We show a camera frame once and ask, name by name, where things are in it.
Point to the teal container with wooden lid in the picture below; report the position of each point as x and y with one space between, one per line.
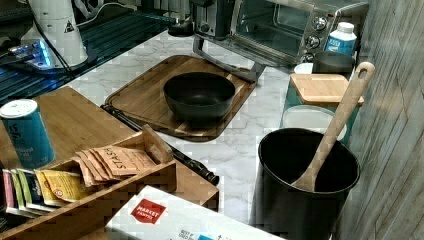
322 90

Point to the small white cup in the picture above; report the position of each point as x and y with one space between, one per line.
303 68

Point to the green tea packet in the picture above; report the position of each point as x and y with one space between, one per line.
27 192

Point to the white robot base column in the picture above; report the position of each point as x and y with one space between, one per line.
54 35

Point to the white Market Pantry box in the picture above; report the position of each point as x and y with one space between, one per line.
153 214

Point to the small dark metal pot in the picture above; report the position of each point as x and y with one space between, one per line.
332 62

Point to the black rod handle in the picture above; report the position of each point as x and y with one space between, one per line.
192 164

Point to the wooden tray cutting board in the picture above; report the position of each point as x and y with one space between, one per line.
142 100

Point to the black bowl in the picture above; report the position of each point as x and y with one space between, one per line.
199 95

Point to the blue salt canister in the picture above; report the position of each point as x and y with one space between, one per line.
26 130

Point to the brown tea packets stack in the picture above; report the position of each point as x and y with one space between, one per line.
111 163

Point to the wooden spoon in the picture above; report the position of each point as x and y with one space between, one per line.
353 91

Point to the pink tea packet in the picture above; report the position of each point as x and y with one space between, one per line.
8 189

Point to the yellow tea packet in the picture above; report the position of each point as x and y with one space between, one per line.
60 187

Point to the white blue plastic bottle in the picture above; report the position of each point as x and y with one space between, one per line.
342 40

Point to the wooden tea organizer box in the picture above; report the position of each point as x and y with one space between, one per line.
80 218

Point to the large bamboo cutting board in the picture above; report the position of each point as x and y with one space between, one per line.
74 123

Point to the silver toaster oven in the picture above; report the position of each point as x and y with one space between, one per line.
275 32

